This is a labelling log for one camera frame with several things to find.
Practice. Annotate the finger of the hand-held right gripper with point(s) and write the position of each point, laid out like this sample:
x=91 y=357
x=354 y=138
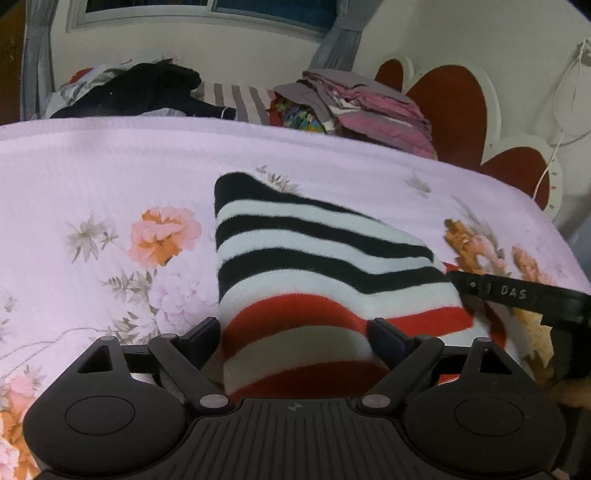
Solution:
x=494 y=290

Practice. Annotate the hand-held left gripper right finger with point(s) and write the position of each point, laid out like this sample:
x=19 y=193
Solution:
x=387 y=342

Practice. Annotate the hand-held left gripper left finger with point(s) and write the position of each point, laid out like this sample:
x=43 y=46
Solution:
x=203 y=336

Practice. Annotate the black white red striped garment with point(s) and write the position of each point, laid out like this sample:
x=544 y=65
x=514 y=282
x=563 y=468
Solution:
x=300 y=258

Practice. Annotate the stack of folded pink grey clothes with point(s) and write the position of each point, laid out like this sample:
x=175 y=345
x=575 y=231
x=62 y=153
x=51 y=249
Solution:
x=369 y=115

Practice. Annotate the pile of black clothes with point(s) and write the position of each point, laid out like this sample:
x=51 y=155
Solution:
x=147 y=90

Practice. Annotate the red and white scalloped headboard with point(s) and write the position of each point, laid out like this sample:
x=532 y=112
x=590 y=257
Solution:
x=450 y=110

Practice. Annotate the floral pink blanket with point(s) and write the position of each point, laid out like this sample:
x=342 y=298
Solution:
x=115 y=161

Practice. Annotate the grey white striped cloth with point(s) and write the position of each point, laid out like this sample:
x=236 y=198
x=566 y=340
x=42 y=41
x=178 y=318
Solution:
x=244 y=101

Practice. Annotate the colourful printed cloth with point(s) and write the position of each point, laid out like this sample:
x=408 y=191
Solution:
x=300 y=117

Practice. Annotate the grey curtain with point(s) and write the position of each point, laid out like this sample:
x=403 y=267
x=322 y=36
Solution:
x=344 y=32
x=37 y=60

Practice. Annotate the brown wooden door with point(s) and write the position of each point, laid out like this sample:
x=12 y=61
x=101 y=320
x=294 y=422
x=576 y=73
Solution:
x=10 y=60

